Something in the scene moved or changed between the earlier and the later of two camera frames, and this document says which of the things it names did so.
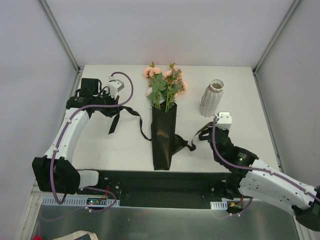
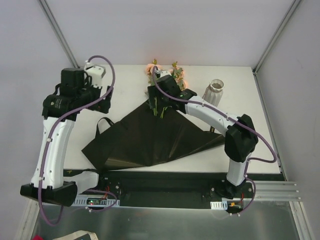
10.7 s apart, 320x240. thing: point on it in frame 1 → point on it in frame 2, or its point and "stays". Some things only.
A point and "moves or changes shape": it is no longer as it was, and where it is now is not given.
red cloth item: x=37 y=237 stays
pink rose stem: x=180 y=87 moves or changes shape
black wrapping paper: x=165 y=142 moves or changes shape
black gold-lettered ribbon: x=178 y=141 → x=212 y=128
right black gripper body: x=213 y=132 → x=155 y=93
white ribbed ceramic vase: x=211 y=97 stays
